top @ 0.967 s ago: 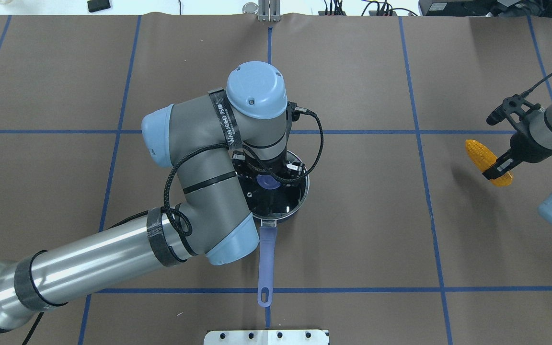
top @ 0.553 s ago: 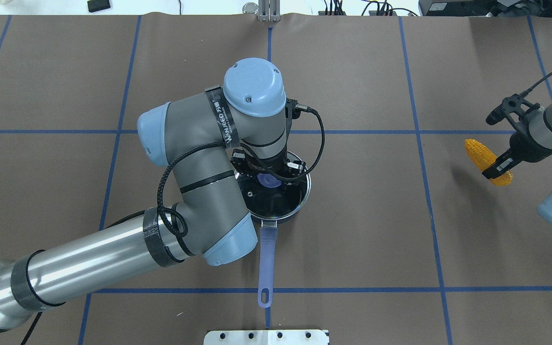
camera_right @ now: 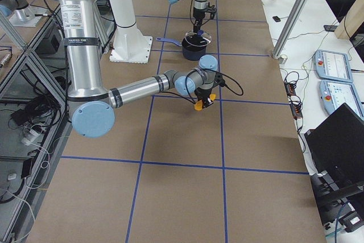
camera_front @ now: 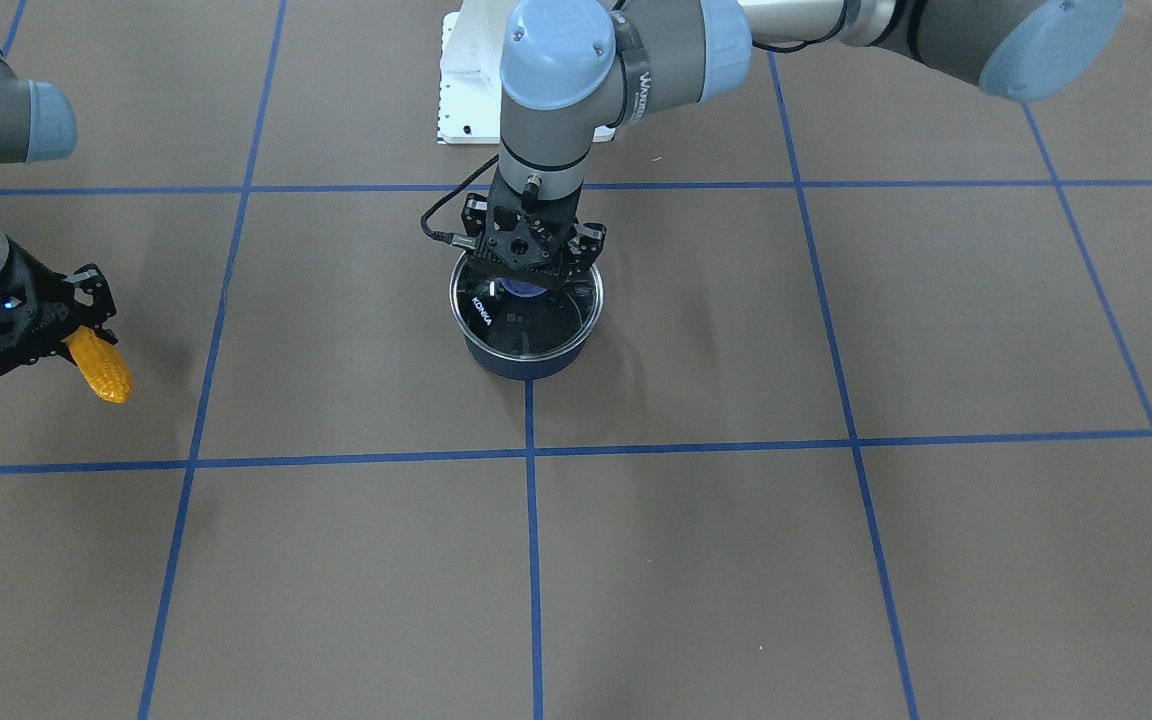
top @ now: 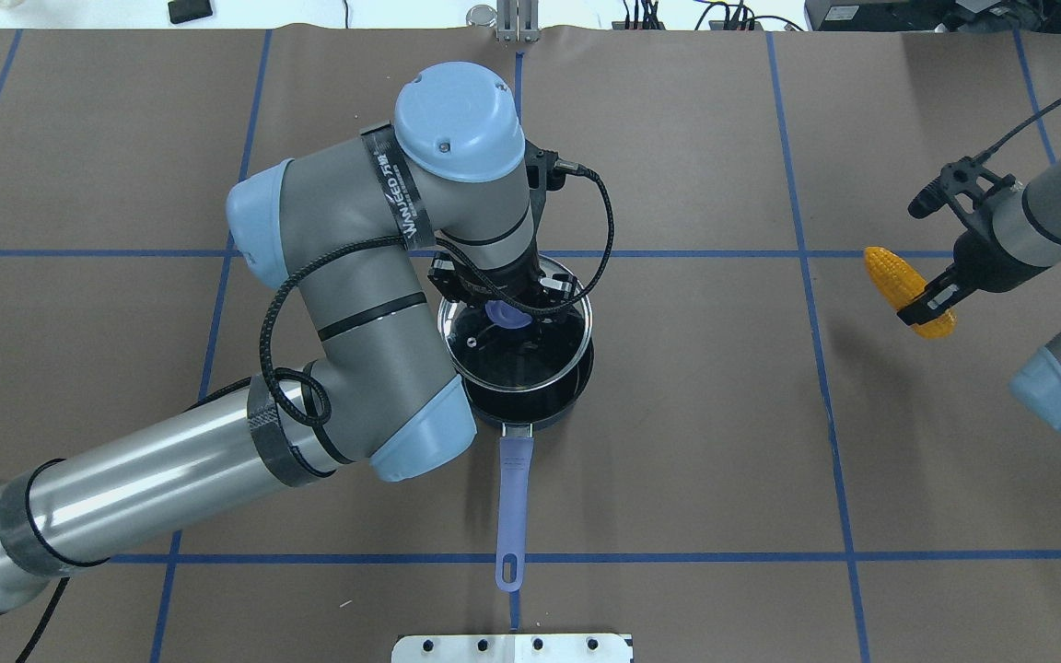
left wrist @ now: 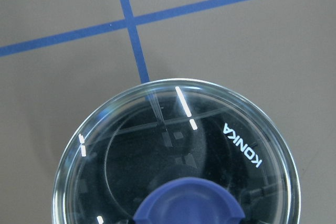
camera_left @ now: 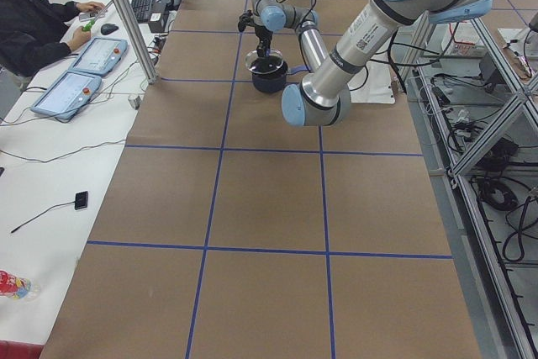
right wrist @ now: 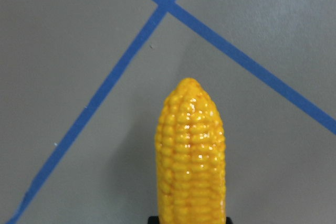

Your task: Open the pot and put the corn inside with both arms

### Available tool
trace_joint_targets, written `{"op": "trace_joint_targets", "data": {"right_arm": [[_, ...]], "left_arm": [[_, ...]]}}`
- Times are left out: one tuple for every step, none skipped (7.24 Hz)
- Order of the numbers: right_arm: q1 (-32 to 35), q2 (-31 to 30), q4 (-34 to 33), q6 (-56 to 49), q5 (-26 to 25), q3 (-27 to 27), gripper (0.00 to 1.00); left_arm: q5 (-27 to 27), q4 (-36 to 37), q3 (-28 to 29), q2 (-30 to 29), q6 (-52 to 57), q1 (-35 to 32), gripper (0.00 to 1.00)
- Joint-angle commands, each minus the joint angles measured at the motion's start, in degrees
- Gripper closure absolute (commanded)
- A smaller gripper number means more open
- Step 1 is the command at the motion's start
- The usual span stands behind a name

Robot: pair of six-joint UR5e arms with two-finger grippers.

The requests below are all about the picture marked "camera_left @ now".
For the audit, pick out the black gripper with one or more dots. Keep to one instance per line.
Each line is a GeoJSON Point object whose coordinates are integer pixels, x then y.
{"type": "Point", "coordinates": [263, 34]}

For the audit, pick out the black computer mouse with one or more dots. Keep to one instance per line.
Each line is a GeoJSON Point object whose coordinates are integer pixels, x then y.
{"type": "Point", "coordinates": [107, 29]}

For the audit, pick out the dark blue pot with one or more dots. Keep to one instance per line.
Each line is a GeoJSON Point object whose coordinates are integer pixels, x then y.
{"type": "Point", "coordinates": [276, 81]}

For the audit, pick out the near blue teach pendant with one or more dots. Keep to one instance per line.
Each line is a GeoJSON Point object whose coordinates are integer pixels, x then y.
{"type": "Point", "coordinates": [67, 95]}

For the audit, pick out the black keyboard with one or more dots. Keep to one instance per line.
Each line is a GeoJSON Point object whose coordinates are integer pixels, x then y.
{"type": "Point", "coordinates": [142, 9]}

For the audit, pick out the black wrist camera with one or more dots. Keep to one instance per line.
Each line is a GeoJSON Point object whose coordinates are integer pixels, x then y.
{"type": "Point", "coordinates": [245, 20]}

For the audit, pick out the aluminium frame post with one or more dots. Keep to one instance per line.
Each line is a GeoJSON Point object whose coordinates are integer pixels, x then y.
{"type": "Point", "coordinates": [137, 42]}

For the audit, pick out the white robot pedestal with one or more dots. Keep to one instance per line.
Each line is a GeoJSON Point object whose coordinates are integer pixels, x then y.
{"type": "Point", "coordinates": [373, 84]}

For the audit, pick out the person in black shirt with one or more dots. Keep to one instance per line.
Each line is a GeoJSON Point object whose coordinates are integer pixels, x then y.
{"type": "Point", "coordinates": [32, 33]}

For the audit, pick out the red white plastic bag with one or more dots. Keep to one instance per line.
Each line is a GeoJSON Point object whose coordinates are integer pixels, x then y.
{"type": "Point", "coordinates": [18, 288]}

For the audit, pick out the aluminium side frame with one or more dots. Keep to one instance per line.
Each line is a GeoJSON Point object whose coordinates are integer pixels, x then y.
{"type": "Point", "coordinates": [476, 84]}

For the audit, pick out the blue teach pendant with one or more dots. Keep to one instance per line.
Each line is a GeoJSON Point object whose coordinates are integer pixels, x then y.
{"type": "Point", "coordinates": [67, 95]}
{"type": "Point", "coordinates": [100, 56]}

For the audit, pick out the far blue teach pendant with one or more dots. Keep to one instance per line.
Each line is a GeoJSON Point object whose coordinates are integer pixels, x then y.
{"type": "Point", "coordinates": [100, 56]}

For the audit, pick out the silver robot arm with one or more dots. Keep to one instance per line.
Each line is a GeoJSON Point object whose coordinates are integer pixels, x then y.
{"type": "Point", "coordinates": [323, 96]}

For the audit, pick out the green marker pen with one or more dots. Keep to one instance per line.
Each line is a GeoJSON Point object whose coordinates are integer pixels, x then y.
{"type": "Point", "coordinates": [89, 25]}

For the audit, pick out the small black device with cable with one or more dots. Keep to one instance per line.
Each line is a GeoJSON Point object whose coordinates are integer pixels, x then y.
{"type": "Point", "coordinates": [79, 202]}

